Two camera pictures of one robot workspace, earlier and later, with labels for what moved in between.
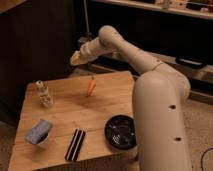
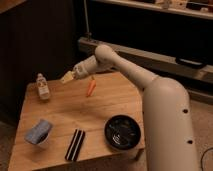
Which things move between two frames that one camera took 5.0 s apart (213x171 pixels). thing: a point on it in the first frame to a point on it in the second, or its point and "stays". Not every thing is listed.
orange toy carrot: [91, 86] stays
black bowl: [121, 132] stays
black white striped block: [74, 147] stays
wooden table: [74, 120] stays
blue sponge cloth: [39, 130] stays
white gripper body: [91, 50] to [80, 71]
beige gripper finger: [76, 60] to [70, 80]
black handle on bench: [190, 61] stays
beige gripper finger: [75, 57] to [68, 76]
